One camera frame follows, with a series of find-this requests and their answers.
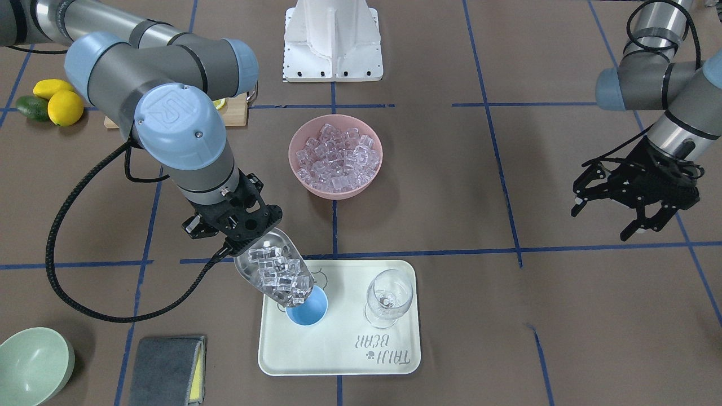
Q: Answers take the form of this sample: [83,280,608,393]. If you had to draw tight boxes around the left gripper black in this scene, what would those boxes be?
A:
[571,136,705,241]

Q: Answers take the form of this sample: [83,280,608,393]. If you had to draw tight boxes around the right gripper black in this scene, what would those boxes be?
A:
[182,171,282,257]

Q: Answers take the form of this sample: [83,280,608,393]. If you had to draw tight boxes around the metal ice scoop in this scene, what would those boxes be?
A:
[233,228,315,308]

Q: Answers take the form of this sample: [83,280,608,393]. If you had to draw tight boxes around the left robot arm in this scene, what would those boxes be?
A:
[571,1,721,241]

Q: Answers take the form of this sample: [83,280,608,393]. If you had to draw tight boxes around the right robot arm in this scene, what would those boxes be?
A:
[2,1,282,257]

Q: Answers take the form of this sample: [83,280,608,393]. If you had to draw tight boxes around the clear ice cube pile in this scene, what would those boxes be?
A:
[290,122,382,195]

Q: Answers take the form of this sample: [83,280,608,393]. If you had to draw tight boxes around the blue plastic cup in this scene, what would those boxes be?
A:
[286,285,328,326]

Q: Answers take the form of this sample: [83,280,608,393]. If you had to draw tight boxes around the bamboo cutting board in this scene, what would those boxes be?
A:
[103,92,250,130]

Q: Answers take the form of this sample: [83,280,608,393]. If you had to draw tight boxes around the pink bowl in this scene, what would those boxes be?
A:
[287,114,384,200]

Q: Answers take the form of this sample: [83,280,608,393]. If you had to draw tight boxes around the lemon half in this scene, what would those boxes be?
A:
[213,98,227,111]

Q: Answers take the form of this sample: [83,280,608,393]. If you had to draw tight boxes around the clear wine glass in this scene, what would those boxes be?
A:
[364,269,415,329]

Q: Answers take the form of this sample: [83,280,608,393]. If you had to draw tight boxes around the grey folded cloth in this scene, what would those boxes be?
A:
[128,335,207,405]

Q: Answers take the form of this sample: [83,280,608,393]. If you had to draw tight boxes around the cream bear tray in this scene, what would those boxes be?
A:
[258,259,422,376]

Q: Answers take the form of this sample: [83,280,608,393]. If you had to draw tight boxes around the large yellow lemon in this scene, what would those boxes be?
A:
[47,90,85,127]

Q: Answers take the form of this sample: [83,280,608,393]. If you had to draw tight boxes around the green lime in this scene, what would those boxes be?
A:
[15,95,51,122]

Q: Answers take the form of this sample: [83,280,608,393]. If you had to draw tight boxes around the small yellow lemon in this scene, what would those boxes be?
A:
[33,78,74,100]

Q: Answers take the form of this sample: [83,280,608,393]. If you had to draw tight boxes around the green bowl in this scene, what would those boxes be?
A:
[1,327,75,405]

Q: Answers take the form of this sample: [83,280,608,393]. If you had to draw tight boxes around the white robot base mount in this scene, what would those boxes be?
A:
[282,1,384,83]

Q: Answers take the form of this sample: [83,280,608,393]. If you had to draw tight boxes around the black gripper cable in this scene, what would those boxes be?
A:
[45,135,237,324]

